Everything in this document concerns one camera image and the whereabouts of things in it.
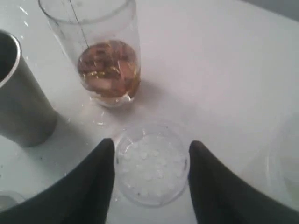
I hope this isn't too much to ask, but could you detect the clear plastic shaker cup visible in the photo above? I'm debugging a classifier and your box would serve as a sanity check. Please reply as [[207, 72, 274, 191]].
[[38, 0, 141, 107]]

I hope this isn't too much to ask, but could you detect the translucent plastic container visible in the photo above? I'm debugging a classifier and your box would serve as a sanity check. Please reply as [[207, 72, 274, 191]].
[[266, 114, 299, 210]]

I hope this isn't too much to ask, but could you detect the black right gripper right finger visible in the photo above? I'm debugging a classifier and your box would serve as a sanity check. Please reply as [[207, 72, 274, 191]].
[[188, 140, 299, 224]]

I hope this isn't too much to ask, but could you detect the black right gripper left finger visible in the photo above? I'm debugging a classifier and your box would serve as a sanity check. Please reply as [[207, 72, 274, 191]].
[[0, 138, 115, 224]]

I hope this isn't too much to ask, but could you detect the stainless steel cup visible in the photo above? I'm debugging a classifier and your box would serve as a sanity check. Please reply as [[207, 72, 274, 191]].
[[0, 30, 57, 147]]

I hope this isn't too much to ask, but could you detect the clear dome strainer lid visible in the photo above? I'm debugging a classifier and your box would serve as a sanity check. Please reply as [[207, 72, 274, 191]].
[[114, 119, 190, 207]]

